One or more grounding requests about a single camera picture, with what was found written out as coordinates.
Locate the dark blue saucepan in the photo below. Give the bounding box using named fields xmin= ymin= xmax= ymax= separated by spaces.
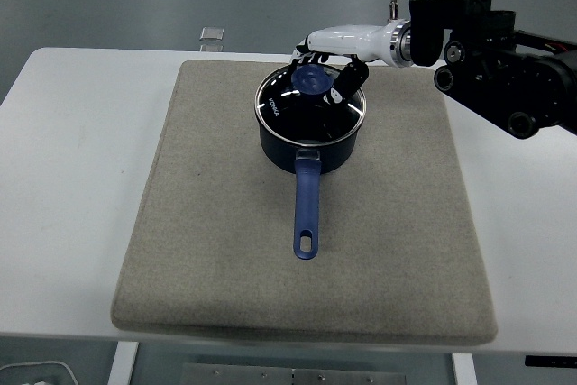
xmin=255 ymin=100 xmax=364 ymax=261

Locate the glass lid with blue knob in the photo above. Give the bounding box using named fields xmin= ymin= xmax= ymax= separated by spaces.
xmin=253 ymin=64 xmax=368 ymax=148

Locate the white table leg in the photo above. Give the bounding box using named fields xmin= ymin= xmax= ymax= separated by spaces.
xmin=451 ymin=353 xmax=479 ymax=385
xmin=107 ymin=341 xmax=141 ymax=385

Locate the black flat bar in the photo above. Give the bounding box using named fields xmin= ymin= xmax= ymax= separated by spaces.
xmin=524 ymin=354 xmax=577 ymax=368

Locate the grey metal plate with screws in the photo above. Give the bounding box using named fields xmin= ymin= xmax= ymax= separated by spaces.
xmin=181 ymin=362 xmax=408 ymax=385

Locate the beige fabric mat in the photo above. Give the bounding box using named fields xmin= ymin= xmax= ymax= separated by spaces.
xmin=110 ymin=59 xmax=499 ymax=346

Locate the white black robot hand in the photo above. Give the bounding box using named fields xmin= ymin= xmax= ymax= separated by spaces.
xmin=289 ymin=20 xmax=398 ymax=105

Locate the white rounded tray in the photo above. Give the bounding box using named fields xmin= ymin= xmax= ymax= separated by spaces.
xmin=0 ymin=360 xmax=76 ymax=385

